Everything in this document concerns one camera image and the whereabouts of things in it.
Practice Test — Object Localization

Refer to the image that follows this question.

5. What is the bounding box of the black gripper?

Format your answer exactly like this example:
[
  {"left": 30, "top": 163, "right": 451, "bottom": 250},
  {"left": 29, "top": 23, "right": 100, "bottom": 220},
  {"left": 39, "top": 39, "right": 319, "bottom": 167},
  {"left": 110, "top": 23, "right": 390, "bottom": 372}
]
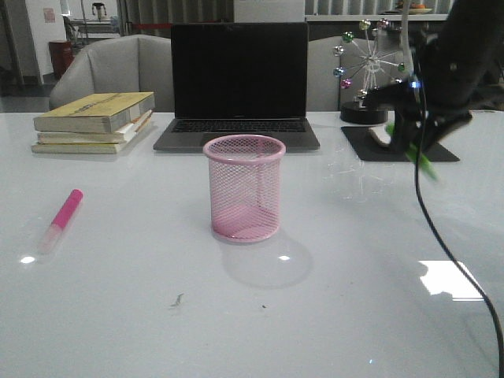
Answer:
[{"left": 364, "top": 80, "right": 472, "bottom": 154}]

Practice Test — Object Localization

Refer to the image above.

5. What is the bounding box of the green highlighter pen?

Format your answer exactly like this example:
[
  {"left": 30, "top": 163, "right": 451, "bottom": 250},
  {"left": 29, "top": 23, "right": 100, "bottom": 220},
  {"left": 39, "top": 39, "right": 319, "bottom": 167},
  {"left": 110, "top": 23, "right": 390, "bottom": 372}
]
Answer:
[{"left": 385, "top": 123, "right": 438, "bottom": 181}]

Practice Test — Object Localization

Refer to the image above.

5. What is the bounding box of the pink highlighter pen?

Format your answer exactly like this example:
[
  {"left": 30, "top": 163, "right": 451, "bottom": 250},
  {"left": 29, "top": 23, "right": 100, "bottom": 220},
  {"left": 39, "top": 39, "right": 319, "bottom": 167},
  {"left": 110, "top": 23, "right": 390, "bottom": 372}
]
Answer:
[{"left": 37, "top": 189, "right": 83, "bottom": 255}]

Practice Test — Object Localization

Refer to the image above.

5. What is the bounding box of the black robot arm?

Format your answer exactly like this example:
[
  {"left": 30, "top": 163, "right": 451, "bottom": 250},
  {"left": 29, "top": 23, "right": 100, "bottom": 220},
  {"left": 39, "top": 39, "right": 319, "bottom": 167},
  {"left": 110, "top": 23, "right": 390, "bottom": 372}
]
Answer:
[{"left": 364, "top": 1, "right": 503, "bottom": 154}]

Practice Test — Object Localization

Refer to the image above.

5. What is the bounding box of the pink mesh pen holder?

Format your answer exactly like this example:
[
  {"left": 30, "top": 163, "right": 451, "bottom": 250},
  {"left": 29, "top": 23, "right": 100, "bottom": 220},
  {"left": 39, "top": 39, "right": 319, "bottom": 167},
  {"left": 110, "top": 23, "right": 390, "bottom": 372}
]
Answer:
[{"left": 203, "top": 134, "right": 286, "bottom": 243}]

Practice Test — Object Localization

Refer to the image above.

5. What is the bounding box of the white computer mouse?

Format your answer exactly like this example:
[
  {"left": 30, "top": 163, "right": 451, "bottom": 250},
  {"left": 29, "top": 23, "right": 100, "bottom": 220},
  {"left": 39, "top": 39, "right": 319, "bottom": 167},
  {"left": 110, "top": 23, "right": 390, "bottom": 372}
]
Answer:
[{"left": 369, "top": 125, "right": 391, "bottom": 148}]

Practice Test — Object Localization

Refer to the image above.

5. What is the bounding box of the black mouse pad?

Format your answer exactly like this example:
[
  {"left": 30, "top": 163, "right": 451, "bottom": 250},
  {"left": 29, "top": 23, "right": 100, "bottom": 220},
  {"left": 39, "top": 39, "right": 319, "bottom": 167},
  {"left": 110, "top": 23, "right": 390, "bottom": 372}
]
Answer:
[{"left": 341, "top": 126, "right": 459, "bottom": 162}]

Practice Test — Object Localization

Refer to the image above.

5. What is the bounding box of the ferris wheel desk ornament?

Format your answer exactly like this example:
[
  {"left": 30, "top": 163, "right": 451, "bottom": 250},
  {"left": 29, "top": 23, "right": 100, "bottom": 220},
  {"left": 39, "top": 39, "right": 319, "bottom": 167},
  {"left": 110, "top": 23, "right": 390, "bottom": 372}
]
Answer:
[{"left": 332, "top": 18, "right": 404, "bottom": 125}]

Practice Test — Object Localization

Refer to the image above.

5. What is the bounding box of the grey right armchair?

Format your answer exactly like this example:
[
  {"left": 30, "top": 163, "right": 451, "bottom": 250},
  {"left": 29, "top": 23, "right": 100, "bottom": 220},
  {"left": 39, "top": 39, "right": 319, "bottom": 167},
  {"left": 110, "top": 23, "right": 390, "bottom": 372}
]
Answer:
[{"left": 306, "top": 35, "right": 414, "bottom": 113}]

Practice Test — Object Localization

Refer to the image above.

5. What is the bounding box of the grey armchair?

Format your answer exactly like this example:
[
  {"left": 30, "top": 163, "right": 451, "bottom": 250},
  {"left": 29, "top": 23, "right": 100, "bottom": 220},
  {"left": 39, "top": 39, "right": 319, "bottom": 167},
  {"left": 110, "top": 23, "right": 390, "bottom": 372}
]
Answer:
[
  {"left": 306, "top": 35, "right": 414, "bottom": 113},
  {"left": 49, "top": 35, "right": 175, "bottom": 113}
]

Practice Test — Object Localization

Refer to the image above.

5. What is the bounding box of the fruit plate on counter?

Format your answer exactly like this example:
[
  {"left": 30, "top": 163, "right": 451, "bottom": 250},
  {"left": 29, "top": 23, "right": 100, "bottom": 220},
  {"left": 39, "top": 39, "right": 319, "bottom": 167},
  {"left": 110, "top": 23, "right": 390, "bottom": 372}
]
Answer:
[{"left": 395, "top": 1, "right": 432, "bottom": 15}]

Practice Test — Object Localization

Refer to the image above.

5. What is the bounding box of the white counter shelf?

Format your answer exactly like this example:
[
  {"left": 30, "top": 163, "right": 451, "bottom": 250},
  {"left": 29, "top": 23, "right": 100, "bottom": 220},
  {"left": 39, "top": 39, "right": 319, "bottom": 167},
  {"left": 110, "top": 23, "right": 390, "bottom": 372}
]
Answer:
[{"left": 305, "top": 13, "right": 448, "bottom": 22}]

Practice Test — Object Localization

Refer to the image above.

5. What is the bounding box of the grey open laptop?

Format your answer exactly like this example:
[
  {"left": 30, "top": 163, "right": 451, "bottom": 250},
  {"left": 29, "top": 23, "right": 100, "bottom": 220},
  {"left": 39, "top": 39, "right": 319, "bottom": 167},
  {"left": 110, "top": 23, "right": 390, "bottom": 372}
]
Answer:
[{"left": 154, "top": 22, "right": 320, "bottom": 153}]

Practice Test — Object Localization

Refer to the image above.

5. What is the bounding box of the white cabinet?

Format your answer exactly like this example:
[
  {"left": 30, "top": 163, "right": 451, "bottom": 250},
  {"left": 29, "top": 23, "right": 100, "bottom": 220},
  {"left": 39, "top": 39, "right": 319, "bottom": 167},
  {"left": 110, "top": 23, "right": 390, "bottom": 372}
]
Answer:
[{"left": 233, "top": 0, "right": 306, "bottom": 23}]

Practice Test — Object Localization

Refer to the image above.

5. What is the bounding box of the grey left armchair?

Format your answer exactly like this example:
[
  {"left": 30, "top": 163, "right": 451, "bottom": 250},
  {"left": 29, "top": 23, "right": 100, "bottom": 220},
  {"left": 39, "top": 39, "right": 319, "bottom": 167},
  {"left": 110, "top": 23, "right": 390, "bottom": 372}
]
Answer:
[{"left": 49, "top": 35, "right": 175, "bottom": 113}]

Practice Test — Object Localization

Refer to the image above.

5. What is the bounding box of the red barrier belt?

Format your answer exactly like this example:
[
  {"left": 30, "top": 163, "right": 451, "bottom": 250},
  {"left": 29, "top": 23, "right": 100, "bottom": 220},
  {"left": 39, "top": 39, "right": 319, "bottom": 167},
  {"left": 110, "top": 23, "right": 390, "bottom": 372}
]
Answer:
[{"left": 131, "top": 23, "right": 172, "bottom": 30}]

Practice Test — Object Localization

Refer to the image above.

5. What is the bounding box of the yellow top book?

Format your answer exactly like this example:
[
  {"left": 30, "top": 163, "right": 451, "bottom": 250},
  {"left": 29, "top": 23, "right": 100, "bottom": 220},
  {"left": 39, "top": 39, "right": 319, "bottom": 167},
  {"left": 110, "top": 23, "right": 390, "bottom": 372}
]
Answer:
[{"left": 33, "top": 92, "right": 155, "bottom": 133}]

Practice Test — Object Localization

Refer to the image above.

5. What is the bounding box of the yellow book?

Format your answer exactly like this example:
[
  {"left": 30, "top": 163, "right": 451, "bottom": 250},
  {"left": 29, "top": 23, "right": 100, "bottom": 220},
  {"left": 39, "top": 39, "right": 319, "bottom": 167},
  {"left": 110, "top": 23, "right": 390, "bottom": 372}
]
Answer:
[
  {"left": 31, "top": 120, "right": 151, "bottom": 154},
  {"left": 33, "top": 92, "right": 155, "bottom": 133}
]

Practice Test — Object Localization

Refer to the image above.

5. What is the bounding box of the red trash bin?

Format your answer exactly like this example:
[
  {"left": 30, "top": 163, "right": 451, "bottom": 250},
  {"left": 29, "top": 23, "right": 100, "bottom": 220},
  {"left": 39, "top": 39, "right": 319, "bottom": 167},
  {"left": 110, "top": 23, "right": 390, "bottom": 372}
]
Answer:
[{"left": 48, "top": 40, "right": 73, "bottom": 79}]

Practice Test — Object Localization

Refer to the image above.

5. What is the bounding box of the bottom yellow book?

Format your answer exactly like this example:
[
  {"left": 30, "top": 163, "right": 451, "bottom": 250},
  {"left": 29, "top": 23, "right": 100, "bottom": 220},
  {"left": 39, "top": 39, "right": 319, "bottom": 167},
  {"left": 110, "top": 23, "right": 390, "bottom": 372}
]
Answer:
[{"left": 31, "top": 120, "right": 151, "bottom": 154}]

